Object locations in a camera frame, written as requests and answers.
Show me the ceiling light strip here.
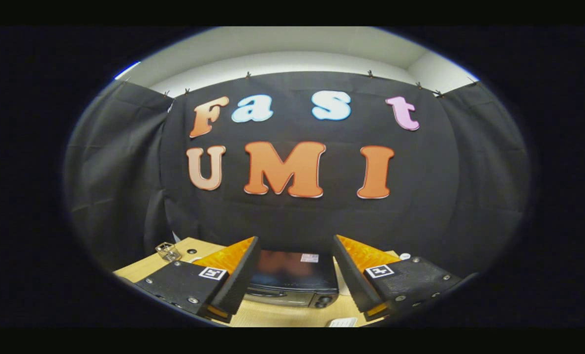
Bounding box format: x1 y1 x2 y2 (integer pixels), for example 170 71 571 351
114 61 141 81

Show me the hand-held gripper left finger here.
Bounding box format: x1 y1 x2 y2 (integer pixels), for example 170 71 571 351
135 236 261 324

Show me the small wire basket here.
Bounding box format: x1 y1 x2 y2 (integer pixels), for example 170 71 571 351
155 242 182 262

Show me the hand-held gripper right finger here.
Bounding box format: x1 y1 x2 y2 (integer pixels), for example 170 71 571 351
333 235 465 321

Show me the black toaster oven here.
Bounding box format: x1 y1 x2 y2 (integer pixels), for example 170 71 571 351
243 250 340 309

